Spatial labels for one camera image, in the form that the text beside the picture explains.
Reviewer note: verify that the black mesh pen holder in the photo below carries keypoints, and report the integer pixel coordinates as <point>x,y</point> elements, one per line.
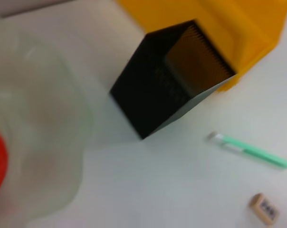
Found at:
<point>143,99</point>

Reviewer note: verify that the pale green wavy fruit bowl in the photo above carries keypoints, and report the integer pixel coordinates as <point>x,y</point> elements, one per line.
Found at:
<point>39,107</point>

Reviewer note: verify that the green white pen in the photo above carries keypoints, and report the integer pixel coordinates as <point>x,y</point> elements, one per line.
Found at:
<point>252,152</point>

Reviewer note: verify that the beige barcode eraser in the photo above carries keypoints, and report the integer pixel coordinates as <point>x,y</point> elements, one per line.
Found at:
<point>264,209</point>

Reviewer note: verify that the yellow plastic bin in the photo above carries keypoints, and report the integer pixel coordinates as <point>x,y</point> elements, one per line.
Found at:
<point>229,23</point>

